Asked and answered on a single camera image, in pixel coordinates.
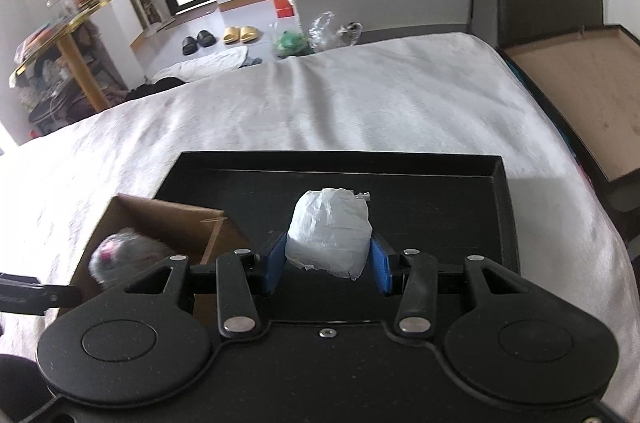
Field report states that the black slipper right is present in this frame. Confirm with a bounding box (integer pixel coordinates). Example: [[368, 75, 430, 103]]
[[196, 30, 217, 48]]

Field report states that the green plastic bag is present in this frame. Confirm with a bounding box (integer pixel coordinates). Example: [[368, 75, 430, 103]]
[[272, 31, 312, 59]]

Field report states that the clear plastic bag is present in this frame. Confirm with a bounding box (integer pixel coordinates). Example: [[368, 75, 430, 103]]
[[307, 11, 362, 52]]

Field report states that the grey plush toy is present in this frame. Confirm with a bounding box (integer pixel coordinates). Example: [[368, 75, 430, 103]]
[[88, 228, 175, 290]]

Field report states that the white floor mat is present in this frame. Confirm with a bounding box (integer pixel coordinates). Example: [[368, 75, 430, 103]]
[[149, 46, 262, 84]]

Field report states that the white bed blanket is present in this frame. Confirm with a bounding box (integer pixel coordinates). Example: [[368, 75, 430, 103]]
[[1, 33, 639, 421]]

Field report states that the wooden gold shelf table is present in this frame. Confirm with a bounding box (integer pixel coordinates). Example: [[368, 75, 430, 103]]
[[8, 0, 145, 139]]

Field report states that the yellow slipper left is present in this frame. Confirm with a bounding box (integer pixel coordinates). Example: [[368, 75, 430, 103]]
[[222, 26, 241, 45]]

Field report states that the black slipper left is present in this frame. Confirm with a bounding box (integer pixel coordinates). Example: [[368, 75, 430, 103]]
[[182, 36, 200, 57]]

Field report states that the black tray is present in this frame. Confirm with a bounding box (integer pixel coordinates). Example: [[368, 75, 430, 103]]
[[152, 150, 523, 329]]

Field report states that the black slipper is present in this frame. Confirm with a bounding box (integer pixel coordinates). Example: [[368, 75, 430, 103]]
[[182, 36, 200, 57], [196, 30, 217, 48]]

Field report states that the white paper ball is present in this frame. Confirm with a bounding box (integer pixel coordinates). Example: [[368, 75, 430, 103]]
[[285, 188, 372, 281]]

